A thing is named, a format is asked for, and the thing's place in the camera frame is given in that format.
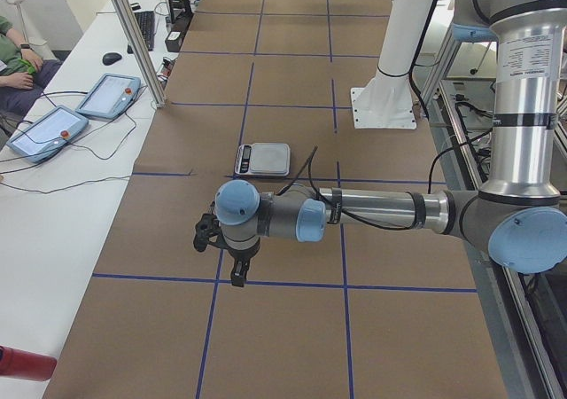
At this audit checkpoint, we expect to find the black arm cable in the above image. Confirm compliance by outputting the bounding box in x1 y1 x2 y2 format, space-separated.
276 145 448 231

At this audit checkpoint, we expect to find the far blue teach pendant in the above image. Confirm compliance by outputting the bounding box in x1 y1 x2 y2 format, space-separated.
76 73 141 120

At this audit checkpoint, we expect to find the silver electronic kitchen scale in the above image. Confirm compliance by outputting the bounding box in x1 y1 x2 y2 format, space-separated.
234 143 291 177

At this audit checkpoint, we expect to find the black computer mouse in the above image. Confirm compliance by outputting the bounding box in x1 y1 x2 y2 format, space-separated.
102 52 122 67

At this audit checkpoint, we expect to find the black keyboard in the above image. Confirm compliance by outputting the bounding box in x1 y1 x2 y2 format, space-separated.
134 11 155 51

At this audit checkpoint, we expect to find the blue teach pendant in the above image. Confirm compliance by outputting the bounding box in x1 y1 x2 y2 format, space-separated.
76 73 141 120
7 106 89 163

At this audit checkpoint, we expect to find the black box with label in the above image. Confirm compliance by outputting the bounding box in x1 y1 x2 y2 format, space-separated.
165 31 183 53

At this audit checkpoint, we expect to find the seated person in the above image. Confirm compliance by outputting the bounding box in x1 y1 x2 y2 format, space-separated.
1 16 62 118

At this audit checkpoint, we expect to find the aluminium frame post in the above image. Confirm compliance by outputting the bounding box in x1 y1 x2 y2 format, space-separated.
111 0 166 108

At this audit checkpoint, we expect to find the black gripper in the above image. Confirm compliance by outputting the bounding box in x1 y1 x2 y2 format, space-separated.
228 239 260 287

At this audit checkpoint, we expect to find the red bottle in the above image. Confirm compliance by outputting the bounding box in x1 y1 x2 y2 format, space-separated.
0 346 58 381

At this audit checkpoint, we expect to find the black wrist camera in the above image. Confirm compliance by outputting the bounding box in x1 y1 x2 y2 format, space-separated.
193 213 225 253

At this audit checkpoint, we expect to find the near blue teach pendant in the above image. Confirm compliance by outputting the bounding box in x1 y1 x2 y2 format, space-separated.
7 106 89 163

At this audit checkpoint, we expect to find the white pedestal column with base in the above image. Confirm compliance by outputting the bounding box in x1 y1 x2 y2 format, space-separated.
351 0 438 129

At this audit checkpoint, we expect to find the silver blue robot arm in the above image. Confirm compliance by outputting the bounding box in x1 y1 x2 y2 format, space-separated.
194 0 566 286

